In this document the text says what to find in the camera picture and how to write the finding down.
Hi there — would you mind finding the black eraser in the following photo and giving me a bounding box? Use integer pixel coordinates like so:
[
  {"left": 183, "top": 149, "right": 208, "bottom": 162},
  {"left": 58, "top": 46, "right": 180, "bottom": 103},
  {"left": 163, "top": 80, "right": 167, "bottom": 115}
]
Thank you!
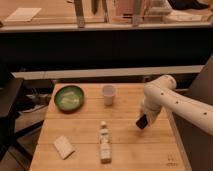
[{"left": 136, "top": 115, "right": 148, "bottom": 129}]

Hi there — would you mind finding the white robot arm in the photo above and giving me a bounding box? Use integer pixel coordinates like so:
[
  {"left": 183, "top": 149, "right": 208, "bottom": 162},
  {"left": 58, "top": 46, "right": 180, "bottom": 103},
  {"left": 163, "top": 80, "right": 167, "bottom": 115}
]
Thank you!
[{"left": 136, "top": 75, "right": 213, "bottom": 135}]

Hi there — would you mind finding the small clear bottle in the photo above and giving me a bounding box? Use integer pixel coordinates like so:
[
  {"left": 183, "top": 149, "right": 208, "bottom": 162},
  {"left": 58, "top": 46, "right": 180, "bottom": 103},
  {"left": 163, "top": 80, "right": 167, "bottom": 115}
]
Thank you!
[{"left": 99, "top": 121, "right": 112, "bottom": 164}]

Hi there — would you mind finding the green bowl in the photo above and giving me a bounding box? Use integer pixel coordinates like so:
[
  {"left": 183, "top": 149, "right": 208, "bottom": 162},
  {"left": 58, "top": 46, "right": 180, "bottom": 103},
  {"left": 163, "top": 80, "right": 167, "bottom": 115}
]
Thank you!
[{"left": 54, "top": 85, "right": 84, "bottom": 113}]

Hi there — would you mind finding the white sponge block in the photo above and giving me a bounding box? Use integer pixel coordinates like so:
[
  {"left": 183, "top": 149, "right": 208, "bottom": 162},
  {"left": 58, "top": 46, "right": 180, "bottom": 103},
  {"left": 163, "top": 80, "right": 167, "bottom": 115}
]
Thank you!
[{"left": 54, "top": 136, "right": 75, "bottom": 160}]

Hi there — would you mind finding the black chair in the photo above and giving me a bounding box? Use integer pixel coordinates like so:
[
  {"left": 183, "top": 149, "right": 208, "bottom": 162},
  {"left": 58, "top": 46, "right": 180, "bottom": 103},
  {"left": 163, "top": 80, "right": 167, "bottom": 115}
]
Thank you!
[{"left": 0, "top": 78, "right": 44, "bottom": 161}]

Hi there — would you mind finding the white paper sheet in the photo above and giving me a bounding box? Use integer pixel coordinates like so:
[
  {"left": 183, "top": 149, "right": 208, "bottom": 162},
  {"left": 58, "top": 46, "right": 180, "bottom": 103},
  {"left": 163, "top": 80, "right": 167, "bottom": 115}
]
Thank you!
[{"left": 5, "top": 8, "right": 41, "bottom": 22}]

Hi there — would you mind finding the grey metal rail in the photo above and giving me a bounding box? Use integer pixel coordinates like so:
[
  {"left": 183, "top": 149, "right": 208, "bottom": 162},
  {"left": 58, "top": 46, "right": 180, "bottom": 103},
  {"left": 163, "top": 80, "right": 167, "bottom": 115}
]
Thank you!
[{"left": 13, "top": 65, "right": 203, "bottom": 80}]

